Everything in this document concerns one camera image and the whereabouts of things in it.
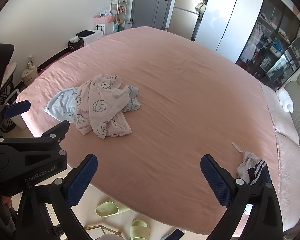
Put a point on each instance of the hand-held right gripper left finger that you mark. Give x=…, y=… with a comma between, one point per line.
x=81, y=182

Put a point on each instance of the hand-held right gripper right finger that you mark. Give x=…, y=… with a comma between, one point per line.
x=215, y=180

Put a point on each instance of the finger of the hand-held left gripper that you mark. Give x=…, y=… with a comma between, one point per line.
x=52, y=132
x=16, y=108

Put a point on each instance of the pink cartoon print pajama pants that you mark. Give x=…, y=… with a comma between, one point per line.
x=102, y=105

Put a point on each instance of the person's left hand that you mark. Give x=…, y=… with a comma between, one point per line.
x=5, y=201

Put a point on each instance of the light blue cartoon pajama top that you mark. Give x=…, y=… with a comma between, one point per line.
x=62, y=103

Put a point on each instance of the white crumpled garment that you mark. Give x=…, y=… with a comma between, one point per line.
x=247, y=165

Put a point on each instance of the light green slipper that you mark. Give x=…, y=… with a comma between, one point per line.
x=139, y=230
x=110, y=207

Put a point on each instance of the white round side table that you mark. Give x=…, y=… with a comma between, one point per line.
x=11, y=68

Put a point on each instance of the navy white-striped garment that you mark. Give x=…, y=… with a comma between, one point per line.
x=261, y=171

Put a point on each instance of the dark blue flat object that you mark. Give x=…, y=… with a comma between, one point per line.
x=173, y=235

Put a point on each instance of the pink pillow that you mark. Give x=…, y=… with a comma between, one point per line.
x=280, y=120
x=292, y=180

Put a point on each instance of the pink bed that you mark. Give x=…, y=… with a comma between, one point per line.
x=190, y=105

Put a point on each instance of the black bag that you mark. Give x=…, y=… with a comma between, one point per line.
x=76, y=45

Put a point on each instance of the white small cabinet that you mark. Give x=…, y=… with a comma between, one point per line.
x=91, y=38

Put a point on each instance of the black folded cloth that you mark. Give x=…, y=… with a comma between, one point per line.
x=86, y=33

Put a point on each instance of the white plush toy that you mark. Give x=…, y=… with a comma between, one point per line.
x=285, y=100

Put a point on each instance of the pink paper bag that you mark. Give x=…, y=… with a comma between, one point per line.
x=103, y=20

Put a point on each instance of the arched mirror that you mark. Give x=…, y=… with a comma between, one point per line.
x=287, y=62

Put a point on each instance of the white shelf rack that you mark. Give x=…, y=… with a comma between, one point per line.
x=118, y=5

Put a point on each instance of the dark glass-door cabinet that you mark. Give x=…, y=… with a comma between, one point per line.
x=267, y=42

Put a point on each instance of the grey door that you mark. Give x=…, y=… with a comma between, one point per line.
x=150, y=2

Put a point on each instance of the white wardrobe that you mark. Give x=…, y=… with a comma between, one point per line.
x=222, y=17

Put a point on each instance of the silver fridge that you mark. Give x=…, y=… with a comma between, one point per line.
x=183, y=12

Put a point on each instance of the cream hanging bag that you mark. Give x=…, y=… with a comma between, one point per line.
x=201, y=7

